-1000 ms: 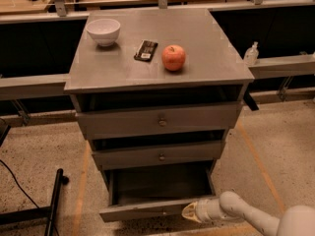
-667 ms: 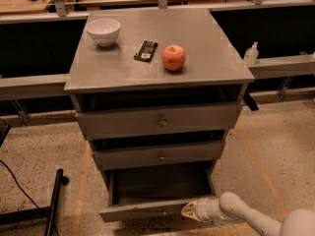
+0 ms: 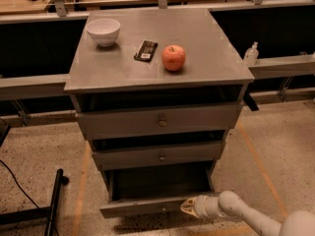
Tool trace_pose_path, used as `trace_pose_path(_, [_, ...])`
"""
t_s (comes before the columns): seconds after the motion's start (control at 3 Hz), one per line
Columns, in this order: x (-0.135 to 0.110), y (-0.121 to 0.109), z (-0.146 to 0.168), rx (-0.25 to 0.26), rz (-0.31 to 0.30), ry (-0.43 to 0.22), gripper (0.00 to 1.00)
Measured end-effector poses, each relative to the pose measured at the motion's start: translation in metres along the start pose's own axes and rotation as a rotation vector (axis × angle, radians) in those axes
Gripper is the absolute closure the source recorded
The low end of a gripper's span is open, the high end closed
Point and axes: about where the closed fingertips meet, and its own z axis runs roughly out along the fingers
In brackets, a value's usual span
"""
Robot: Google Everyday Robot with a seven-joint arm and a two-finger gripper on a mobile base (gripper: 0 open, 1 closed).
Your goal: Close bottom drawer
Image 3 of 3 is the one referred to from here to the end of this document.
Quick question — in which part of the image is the grey middle drawer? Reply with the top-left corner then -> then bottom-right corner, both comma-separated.
93,141 -> 225,170

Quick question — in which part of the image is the black metal stand base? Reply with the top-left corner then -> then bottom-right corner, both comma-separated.
0,169 -> 69,236

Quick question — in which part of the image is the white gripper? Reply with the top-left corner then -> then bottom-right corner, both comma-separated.
180,196 -> 219,218

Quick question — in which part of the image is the grey top drawer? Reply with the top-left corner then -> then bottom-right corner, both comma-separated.
77,102 -> 242,141

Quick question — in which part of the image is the black chocolate bar wrapper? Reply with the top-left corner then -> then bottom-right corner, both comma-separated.
134,40 -> 158,62

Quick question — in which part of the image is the black floor cable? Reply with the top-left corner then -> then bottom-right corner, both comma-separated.
0,158 -> 40,209

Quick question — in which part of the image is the grey drawer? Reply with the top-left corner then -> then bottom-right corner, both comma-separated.
93,141 -> 225,170
77,102 -> 242,141
100,161 -> 216,218

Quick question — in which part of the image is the white ceramic bowl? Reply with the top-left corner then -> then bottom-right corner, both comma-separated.
86,19 -> 121,46

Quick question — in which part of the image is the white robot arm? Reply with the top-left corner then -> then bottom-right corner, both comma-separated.
180,191 -> 315,236

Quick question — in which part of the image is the grey wooden drawer cabinet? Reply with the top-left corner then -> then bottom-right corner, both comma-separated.
64,7 -> 256,195

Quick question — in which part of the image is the grey bottom drawer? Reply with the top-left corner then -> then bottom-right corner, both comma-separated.
100,161 -> 216,218

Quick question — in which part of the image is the clear hand sanitizer bottle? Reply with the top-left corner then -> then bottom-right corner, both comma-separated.
243,41 -> 259,66

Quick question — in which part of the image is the red apple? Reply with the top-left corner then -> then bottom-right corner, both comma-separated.
161,45 -> 186,72

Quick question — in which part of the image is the grey metal rail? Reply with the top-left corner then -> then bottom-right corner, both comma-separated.
0,54 -> 315,101

